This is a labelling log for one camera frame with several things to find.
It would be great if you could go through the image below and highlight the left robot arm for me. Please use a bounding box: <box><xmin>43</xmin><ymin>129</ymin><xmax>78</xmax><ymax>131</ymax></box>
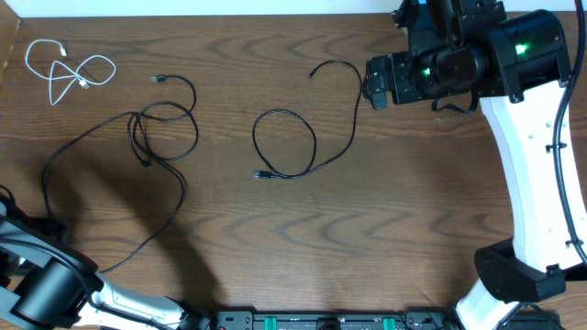
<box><xmin>1</xmin><ymin>188</ymin><xmax>212</xmax><ymax>330</ymax></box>

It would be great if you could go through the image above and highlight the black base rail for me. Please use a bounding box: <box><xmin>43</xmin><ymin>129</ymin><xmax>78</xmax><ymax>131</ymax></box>
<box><xmin>200</xmin><ymin>309</ymin><xmax>464</xmax><ymax>330</ymax></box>

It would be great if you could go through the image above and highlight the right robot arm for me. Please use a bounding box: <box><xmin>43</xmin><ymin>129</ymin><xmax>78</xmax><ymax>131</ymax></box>
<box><xmin>362</xmin><ymin>0</ymin><xmax>586</xmax><ymax>329</ymax></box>

